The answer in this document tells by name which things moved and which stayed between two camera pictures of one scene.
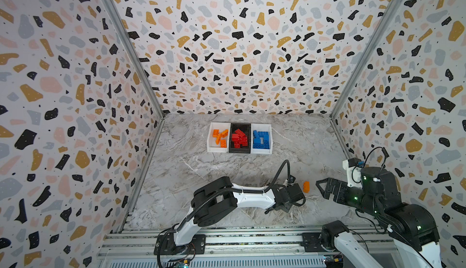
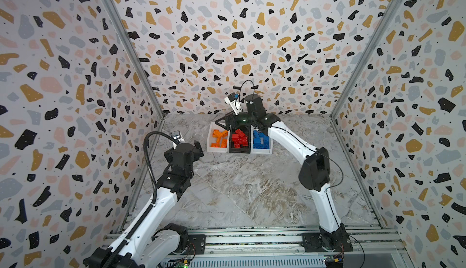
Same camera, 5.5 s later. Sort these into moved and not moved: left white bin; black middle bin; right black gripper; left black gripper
Moved: left black gripper; right black gripper
Not moved: left white bin; black middle bin
